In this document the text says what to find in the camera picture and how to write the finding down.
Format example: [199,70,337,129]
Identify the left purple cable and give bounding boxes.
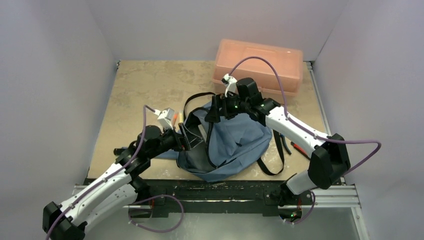
[44,105,157,240]

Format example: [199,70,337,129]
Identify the orange marker pen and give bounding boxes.
[171,112,180,128]

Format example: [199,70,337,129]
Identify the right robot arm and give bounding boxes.
[205,74,351,204]

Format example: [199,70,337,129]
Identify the red utility knife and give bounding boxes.
[290,141,310,160]

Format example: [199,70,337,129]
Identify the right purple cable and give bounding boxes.
[229,56,382,176]

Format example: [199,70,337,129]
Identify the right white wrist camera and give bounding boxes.
[221,73,237,98]

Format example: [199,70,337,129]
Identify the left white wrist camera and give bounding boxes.
[157,108,176,130]

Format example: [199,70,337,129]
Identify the blue handled pliers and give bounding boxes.
[280,134,292,155]

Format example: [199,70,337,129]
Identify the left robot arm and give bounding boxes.
[42,123,203,240]

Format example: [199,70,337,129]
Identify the yellow highlighter pen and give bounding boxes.
[179,112,184,123]

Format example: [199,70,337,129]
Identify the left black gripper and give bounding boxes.
[148,122,202,159]

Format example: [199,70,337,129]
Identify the pink plastic storage box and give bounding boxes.
[211,39,304,97]

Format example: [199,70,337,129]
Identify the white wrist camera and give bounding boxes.
[157,108,176,130]
[221,73,237,98]

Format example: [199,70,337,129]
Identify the blue student backpack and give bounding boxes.
[158,102,286,182]

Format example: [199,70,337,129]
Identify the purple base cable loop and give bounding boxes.
[128,194,185,233]

